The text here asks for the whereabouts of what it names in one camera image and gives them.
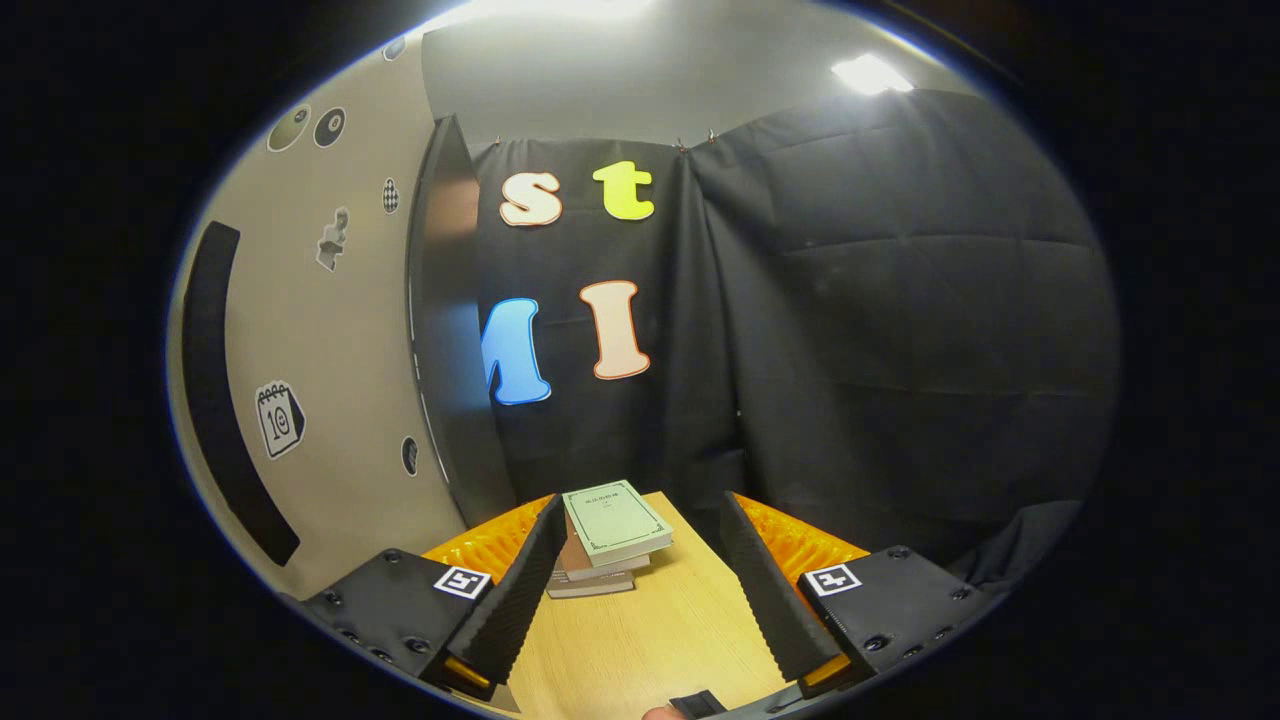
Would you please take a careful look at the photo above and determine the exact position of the grey book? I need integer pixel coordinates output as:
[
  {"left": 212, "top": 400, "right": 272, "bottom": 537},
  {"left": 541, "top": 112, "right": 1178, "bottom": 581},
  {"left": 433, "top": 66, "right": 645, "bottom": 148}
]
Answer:
[{"left": 547, "top": 568, "right": 637, "bottom": 600}]

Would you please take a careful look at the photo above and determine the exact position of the black cabinet door handle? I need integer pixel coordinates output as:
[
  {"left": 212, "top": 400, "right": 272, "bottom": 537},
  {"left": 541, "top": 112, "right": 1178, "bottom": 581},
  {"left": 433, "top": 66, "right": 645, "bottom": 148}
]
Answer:
[{"left": 182, "top": 220, "right": 301, "bottom": 568}]

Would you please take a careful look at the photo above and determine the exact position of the beige cabinet door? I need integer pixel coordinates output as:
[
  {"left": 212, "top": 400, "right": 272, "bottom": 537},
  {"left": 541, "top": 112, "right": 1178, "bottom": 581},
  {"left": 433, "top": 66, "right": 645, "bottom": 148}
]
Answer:
[{"left": 165, "top": 35, "right": 471, "bottom": 601}]

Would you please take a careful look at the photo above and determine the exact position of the black backdrop cloth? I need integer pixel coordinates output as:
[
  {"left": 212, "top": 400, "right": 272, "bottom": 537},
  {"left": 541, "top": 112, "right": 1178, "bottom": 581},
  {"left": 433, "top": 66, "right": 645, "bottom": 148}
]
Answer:
[{"left": 470, "top": 88, "right": 1121, "bottom": 591}]

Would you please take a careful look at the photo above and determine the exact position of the brown book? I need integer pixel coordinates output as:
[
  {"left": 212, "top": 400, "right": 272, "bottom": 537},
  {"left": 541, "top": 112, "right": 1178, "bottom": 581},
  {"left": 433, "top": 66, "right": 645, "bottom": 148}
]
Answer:
[{"left": 555, "top": 535, "right": 653, "bottom": 584}]

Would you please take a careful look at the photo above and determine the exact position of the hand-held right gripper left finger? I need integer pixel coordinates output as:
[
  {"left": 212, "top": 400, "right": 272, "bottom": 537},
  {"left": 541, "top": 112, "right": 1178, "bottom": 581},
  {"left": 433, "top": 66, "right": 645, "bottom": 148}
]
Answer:
[{"left": 300, "top": 493, "right": 569, "bottom": 701}]

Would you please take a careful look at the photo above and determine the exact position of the small ceiling light panel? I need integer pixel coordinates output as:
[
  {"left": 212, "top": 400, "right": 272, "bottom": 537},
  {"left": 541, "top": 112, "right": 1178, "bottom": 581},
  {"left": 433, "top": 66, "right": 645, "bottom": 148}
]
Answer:
[{"left": 832, "top": 53, "right": 914, "bottom": 97}]

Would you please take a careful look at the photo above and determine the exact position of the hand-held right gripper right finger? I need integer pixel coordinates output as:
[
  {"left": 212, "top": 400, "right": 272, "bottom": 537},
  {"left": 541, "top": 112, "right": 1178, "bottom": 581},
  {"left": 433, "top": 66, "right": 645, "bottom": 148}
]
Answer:
[{"left": 720, "top": 490, "right": 986, "bottom": 701}]

